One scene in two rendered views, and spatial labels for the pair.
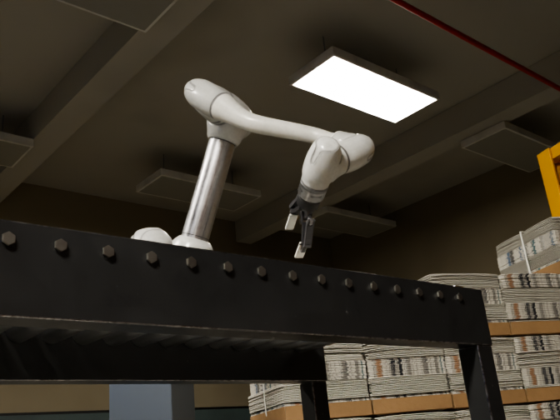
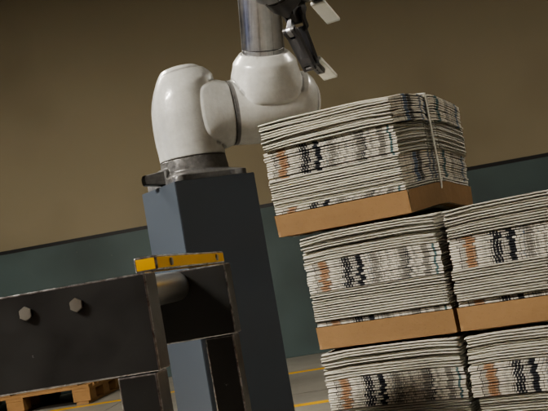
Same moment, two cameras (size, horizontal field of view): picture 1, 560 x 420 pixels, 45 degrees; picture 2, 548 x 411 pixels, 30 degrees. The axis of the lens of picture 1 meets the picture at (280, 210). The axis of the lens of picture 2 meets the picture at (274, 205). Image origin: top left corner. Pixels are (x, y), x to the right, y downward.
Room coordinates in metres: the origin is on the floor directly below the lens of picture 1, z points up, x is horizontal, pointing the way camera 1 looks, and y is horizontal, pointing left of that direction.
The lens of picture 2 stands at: (0.76, -1.46, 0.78)
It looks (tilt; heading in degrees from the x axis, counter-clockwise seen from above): 3 degrees up; 50
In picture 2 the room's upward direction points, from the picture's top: 10 degrees counter-clockwise
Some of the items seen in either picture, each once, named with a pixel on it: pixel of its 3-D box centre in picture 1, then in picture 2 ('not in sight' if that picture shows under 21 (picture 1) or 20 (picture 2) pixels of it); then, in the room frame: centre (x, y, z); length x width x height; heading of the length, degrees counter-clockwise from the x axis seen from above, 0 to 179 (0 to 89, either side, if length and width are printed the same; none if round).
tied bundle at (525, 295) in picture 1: (507, 314); not in sight; (2.62, -0.84, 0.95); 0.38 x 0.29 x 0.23; 20
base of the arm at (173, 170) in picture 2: not in sight; (187, 172); (2.14, 0.46, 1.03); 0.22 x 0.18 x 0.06; 169
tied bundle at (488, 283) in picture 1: (442, 316); not in sight; (2.52, -0.56, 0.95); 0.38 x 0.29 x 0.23; 21
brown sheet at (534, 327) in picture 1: (512, 337); not in sight; (2.62, -0.84, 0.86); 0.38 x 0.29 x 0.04; 20
